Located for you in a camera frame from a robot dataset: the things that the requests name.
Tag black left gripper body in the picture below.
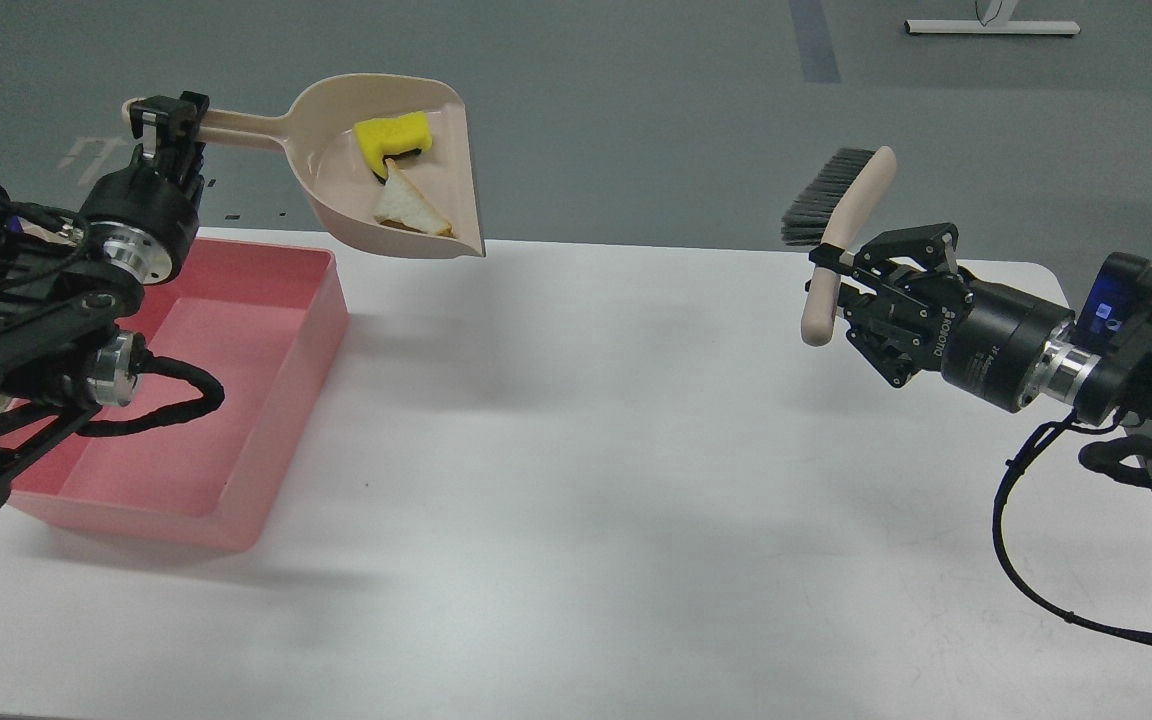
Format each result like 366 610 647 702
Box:
79 165 205 286

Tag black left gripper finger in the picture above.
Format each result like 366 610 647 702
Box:
179 92 210 185
134 97 177 173

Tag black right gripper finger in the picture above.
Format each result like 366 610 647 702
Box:
838 290 922 388
809 222 960 291

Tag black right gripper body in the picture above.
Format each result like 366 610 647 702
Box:
896 272 1073 414

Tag beige hand brush black bristles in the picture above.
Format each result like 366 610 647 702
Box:
781 146 899 347

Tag beige plastic dustpan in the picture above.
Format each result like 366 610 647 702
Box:
122 73 486 260

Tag white bread slice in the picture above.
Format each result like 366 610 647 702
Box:
372 158 454 237

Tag yellow sponge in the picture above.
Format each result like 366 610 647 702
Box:
353 111 434 183

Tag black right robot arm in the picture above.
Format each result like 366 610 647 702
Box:
809 223 1152 647

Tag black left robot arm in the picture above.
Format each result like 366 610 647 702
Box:
0 92 225 510

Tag pink plastic bin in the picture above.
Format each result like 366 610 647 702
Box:
0 236 351 554

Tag white desk foot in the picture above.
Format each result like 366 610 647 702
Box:
902 1 1082 38

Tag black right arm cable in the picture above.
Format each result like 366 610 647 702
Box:
992 410 1152 658

